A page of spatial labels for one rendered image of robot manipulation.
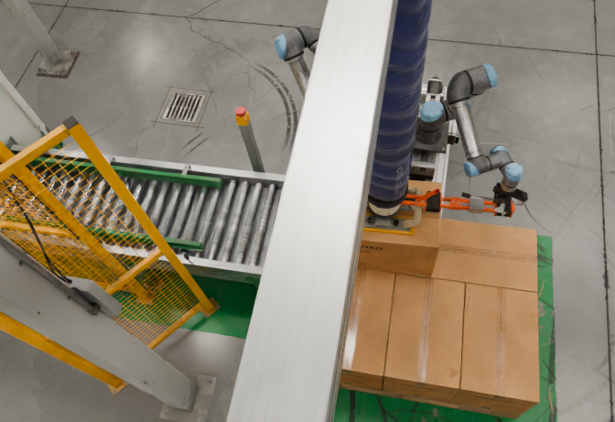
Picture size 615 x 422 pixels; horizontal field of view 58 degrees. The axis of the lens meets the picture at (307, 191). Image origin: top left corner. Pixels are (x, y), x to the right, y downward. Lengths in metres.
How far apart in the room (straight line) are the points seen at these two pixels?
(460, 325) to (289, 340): 2.69
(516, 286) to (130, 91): 3.57
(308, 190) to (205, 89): 4.35
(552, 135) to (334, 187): 4.07
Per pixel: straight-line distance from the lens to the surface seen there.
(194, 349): 3.92
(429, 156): 3.22
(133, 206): 2.66
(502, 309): 3.35
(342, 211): 0.67
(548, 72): 5.10
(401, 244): 2.98
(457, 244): 3.45
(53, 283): 2.10
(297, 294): 0.63
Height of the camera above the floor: 3.64
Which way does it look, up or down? 59 degrees down
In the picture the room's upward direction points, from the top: 10 degrees counter-clockwise
